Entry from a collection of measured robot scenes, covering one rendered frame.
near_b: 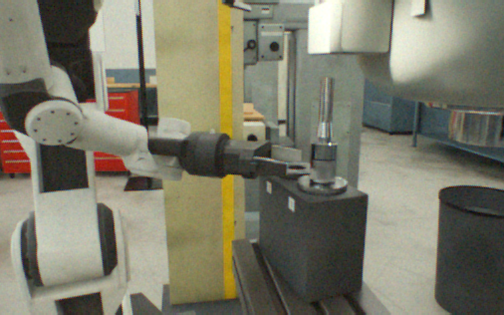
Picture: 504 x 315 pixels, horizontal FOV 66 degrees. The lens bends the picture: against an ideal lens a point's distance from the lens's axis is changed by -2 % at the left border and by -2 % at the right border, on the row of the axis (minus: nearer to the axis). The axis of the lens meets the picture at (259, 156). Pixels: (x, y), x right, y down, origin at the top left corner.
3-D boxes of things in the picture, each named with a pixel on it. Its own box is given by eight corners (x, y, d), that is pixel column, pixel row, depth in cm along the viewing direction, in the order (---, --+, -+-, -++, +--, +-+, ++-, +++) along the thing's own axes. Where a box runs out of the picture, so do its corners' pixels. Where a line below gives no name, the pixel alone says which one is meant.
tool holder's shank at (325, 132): (311, 141, 70) (314, 77, 68) (324, 140, 72) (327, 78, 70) (324, 144, 67) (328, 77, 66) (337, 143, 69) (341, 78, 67)
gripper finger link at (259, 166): (287, 177, 68) (253, 173, 70) (287, 158, 67) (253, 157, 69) (284, 179, 66) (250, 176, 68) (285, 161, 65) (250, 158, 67)
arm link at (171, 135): (211, 179, 81) (163, 174, 84) (219, 129, 82) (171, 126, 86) (185, 171, 70) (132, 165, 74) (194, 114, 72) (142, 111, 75)
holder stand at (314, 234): (305, 304, 68) (308, 195, 63) (258, 249, 88) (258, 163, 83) (362, 289, 72) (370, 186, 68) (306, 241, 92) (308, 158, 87)
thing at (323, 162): (304, 178, 71) (305, 147, 70) (322, 175, 74) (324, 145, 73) (322, 184, 68) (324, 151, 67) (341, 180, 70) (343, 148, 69)
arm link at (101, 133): (124, 170, 71) (7, 148, 56) (109, 135, 77) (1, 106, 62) (153, 127, 67) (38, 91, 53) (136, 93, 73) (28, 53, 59)
